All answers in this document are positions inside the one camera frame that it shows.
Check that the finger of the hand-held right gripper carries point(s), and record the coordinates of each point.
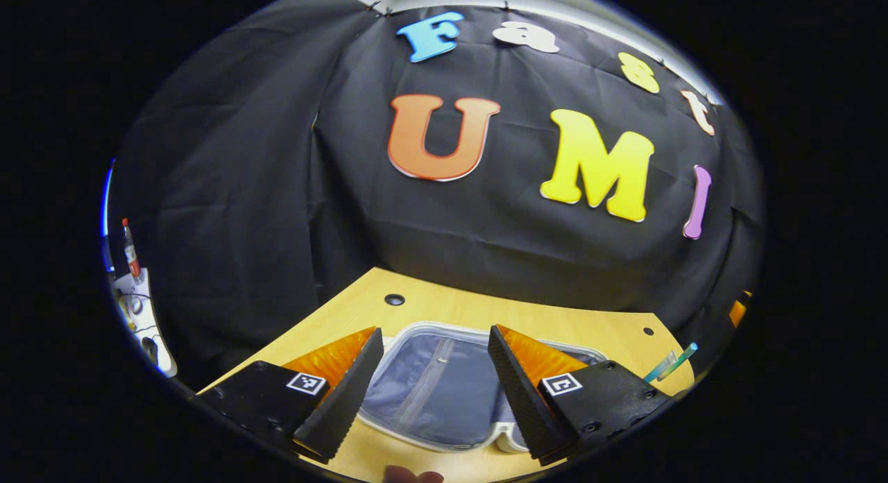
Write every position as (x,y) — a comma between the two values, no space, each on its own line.
(739,311)

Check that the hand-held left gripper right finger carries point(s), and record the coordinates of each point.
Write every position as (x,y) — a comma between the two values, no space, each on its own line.
(517,400)

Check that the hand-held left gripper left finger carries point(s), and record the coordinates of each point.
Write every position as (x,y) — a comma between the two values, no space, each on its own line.
(347,400)

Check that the teal cosmetic tube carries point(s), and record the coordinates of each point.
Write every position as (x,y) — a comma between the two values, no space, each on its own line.
(683,354)

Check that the clear cosmetic tube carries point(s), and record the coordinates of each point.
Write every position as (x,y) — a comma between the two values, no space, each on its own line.
(659,368)

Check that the black backdrop cloth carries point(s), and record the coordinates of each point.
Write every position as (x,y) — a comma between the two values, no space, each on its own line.
(277,157)

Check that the red bottle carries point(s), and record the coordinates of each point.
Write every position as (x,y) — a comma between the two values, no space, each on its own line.
(130,250)

